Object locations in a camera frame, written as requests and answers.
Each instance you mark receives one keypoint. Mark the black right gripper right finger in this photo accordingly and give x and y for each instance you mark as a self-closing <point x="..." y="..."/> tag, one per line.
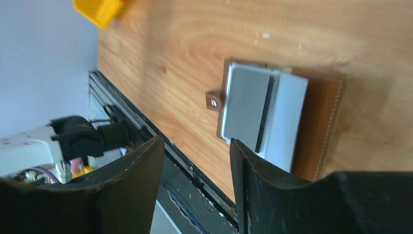
<point x="270" y="200"/>

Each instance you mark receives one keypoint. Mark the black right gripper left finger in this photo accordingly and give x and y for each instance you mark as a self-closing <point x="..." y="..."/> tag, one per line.
<point x="118" y="198"/>

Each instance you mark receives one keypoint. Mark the brown leather card holder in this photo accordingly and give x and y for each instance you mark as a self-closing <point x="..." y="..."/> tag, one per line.
<point x="302" y="116"/>

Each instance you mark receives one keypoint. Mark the grey card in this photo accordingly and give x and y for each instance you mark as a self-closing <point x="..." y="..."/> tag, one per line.
<point x="244" y="103"/>

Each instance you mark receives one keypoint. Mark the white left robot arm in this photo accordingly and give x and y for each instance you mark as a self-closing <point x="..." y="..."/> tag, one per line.
<point x="62" y="139"/>

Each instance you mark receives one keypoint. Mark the yellow plastic bin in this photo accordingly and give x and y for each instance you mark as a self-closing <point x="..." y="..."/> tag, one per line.
<point x="99" y="12"/>

